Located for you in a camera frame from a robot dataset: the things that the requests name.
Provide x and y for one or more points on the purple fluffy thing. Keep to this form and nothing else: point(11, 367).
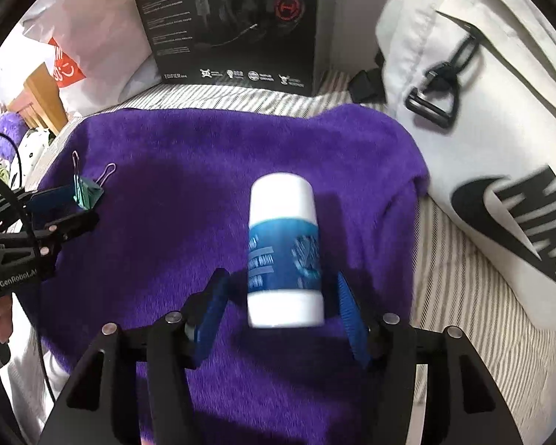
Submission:
point(10, 130)

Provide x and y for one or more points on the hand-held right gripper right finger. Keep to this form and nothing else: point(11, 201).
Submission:
point(352, 329)

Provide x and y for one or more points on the black headphone box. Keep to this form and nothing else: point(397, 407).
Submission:
point(190, 32)

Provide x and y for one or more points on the white bottle with blue label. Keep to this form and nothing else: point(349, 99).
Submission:
point(282, 204)

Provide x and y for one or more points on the green binder clip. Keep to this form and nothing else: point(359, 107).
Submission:
point(86, 194)

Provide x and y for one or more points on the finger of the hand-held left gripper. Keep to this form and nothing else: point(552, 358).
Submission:
point(69, 225)
point(51, 200)

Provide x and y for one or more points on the white plastic bag red label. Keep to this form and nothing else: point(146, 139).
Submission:
point(102, 18)

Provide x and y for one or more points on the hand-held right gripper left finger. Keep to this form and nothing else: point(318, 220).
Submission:
point(211, 310)

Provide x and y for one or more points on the wooden furniture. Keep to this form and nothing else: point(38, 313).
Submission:
point(44, 102)

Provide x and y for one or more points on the purple towel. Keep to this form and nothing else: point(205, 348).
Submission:
point(167, 185)

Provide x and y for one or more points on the striped bed sheet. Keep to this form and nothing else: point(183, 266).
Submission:
point(468, 333)

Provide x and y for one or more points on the white waist bag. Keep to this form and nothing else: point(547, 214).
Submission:
point(491, 148)

